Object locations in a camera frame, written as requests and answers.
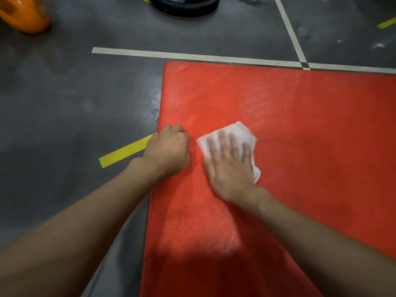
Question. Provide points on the long yellow tape strip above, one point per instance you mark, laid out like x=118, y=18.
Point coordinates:
x=125, y=151

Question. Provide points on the white wet wipe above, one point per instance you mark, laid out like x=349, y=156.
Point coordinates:
x=241, y=131

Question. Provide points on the person's left hand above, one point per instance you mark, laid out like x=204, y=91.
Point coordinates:
x=168, y=151

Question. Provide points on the person's right forearm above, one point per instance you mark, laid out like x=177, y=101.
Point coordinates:
x=334, y=247

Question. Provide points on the red mat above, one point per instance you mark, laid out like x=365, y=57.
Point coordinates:
x=309, y=120

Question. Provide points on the black weight plate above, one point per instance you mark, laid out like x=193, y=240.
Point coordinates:
x=185, y=4

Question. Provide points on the person's left forearm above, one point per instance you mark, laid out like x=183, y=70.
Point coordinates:
x=68, y=231

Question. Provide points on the orange kettlebell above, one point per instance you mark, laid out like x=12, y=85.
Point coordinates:
x=24, y=13

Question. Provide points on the person's right hand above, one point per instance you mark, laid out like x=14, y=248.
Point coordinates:
x=230, y=173

